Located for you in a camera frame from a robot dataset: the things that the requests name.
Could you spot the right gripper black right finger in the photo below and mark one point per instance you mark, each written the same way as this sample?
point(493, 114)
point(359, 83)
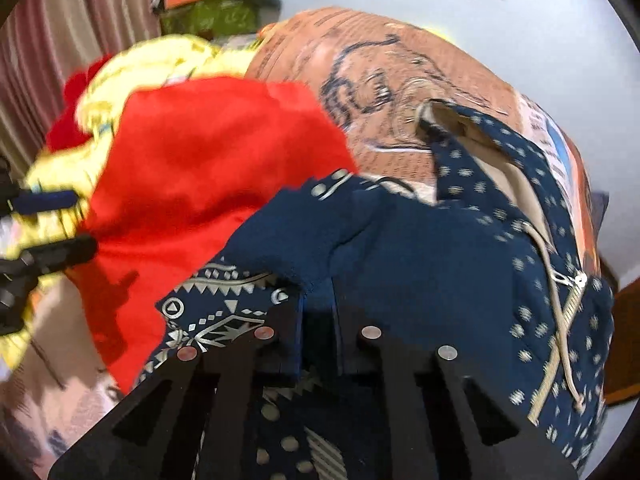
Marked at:
point(408, 413)

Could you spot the yellow printed garment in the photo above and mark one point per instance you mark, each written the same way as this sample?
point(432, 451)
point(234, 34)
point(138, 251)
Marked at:
point(125, 110)

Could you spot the red garment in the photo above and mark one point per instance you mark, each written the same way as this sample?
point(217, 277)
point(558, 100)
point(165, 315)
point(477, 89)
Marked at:
point(190, 199)

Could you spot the striped maroon curtain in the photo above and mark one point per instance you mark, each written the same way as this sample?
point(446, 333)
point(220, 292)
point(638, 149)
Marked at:
point(43, 42)

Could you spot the navy patterned zip hoodie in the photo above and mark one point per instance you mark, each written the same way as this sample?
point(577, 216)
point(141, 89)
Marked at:
point(490, 269)

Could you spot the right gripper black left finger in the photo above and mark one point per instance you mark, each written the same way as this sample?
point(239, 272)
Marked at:
point(193, 419)

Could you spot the green patterned storage box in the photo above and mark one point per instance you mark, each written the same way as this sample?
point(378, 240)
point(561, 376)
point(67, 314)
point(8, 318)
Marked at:
point(211, 19)

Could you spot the newspaper print bed cover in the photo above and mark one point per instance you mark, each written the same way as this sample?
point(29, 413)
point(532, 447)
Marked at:
point(88, 334)

